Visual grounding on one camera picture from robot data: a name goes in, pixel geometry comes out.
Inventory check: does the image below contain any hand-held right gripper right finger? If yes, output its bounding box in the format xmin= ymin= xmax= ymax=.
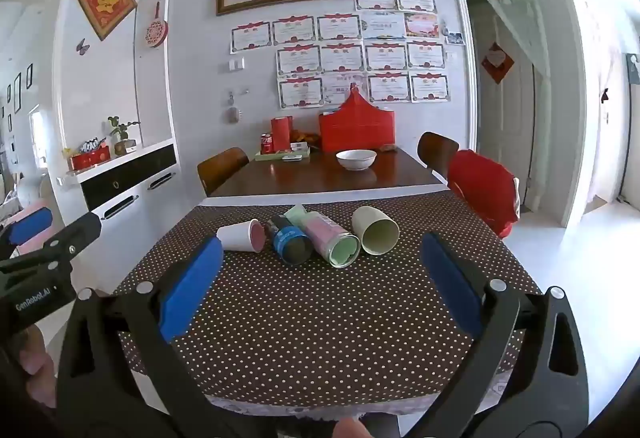
xmin=400 ymin=232 xmax=591 ymax=438

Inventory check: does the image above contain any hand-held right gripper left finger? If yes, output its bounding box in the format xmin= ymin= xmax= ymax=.
xmin=56 ymin=235 xmax=276 ymax=438

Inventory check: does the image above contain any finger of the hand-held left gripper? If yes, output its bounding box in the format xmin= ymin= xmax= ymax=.
xmin=0 ymin=207 xmax=54 ymax=260
xmin=0 ymin=211 xmax=104 ymax=275

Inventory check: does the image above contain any white cup pink inside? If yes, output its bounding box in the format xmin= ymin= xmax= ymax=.
xmin=216 ymin=218 xmax=266 ymax=253

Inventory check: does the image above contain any cream cup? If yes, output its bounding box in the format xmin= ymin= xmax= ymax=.
xmin=351 ymin=205 xmax=401 ymax=255

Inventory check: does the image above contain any blue black cup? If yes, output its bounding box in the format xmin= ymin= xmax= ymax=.
xmin=265 ymin=214 xmax=315 ymax=265

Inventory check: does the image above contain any light green cup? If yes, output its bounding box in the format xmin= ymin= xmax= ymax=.
xmin=285 ymin=204 xmax=308 ymax=231

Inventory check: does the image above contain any pink cup green inside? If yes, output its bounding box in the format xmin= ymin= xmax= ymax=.
xmin=302 ymin=211 xmax=361 ymax=269

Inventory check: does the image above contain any person's left hand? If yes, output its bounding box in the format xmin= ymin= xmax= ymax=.
xmin=17 ymin=325 xmax=58 ymax=412

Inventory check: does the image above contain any white black sideboard cabinet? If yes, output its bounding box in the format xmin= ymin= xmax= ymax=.
xmin=57 ymin=141 xmax=180 ymax=279

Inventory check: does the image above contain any red box with snacks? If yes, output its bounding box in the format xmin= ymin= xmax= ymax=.
xmin=69 ymin=137 xmax=112 ymax=170

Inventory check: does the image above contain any red cloth covered chair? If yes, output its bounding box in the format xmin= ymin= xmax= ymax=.
xmin=447 ymin=149 xmax=521 ymax=239

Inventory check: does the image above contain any potted plant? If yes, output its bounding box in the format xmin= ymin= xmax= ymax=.
xmin=107 ymin=115 xmax=138 ymax=155

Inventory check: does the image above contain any brown dotted tablecloth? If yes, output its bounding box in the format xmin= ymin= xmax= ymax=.
xmin=112 ymin=191 xmax=543 ymax=411

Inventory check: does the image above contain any wooden chair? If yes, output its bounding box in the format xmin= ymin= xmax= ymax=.
xmin=416 ymin=132 xmax=460 ymax=181
xmin=197 ymin=147 xmax=249 ymax=196

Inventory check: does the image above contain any green tray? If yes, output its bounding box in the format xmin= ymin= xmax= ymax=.
xmin=255 ymin=147 xmax=311 ymax=162

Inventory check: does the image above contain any white bowl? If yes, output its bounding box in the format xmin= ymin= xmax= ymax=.
xmin=336 ymin=149 xmax=377 ymax=171

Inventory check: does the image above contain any dark wooden table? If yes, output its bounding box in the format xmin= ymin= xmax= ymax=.
xmin=207 ymin=145 xmax=451 ymax=199

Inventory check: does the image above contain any red canister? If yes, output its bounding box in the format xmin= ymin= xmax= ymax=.
xmin=271 ymin=116 xmax=294 ymax=151

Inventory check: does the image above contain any red gift box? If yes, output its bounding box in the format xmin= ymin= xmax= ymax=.
xmin=319 ymin=86 xmax=397 ymax=154

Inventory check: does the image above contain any round red hanging ornament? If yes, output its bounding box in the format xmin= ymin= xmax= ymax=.
xmin=145 ymin=1 xmax=168 ymax=48

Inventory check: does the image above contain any red diamond door decoration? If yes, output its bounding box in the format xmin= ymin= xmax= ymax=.
xmin=481 ymin=43 xmax=515 ymax=84

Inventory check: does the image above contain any sheer door curtain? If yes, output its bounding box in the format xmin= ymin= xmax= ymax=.
xmin=450 ymin=0 xmax=553 ymax=214

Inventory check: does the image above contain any group of wall certificates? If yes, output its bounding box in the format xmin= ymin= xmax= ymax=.
xmin=230 ymin=0 xmax=451 ymax=109

